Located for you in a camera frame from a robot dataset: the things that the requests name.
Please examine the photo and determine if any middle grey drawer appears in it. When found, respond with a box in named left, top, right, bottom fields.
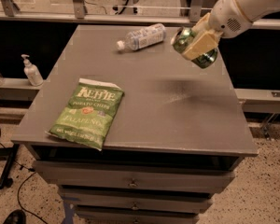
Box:
left=58, top=188, right=213, bottom=214

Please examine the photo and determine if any green Kettle chips bag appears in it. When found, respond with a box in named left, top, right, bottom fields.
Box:
left=48, top=78, right=124, bottom=150

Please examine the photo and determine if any bottom grey drawer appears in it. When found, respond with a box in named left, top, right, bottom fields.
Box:
left=75, top=206, right=199, bottom=224

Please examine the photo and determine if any black floor cable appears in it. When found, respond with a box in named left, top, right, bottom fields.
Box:
left=0, top=109, right=49, bottom=224

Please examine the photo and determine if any grey metal railing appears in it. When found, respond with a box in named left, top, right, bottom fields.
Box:
left=0, top=0, right=280, bottom=30

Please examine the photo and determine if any clear plastic water bottle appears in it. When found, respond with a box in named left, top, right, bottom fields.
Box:
left=117, top=23, right=166, bottom=51

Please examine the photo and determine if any grey drawer cabinet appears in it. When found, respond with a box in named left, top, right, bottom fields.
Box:
left=11, top=24, right=259, bottom=224

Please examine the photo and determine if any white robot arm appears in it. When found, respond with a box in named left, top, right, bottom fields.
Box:
left=180, top=0, right=280, bottom=65

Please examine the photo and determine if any black stand leg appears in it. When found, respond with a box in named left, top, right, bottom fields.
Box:
left=0, top=144, right=19, bottom=189

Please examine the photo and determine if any black shoe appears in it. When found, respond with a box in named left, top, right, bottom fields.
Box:
left=3, top=209, right=26, bottom=224

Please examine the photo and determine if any white pump soap bottle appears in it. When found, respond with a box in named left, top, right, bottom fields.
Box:
left=21, top=54, right=43, bottom=86

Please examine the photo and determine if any grey drawer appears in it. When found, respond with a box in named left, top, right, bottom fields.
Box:
left=75, top=206, right=199, bottom=224
left=58, top=188, right=213, bottom=214
left=33, top=161, right=235, bottom=193

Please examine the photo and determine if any green soda can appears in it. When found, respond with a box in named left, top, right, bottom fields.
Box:
left=171, top=27, right=218, bottom=69

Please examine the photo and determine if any top grey drawer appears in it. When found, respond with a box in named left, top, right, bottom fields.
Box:
left=33, top=161, right=235, bottom=193

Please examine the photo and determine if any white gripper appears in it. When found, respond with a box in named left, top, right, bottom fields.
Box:
left=181, top=0, right=252, bottom=61

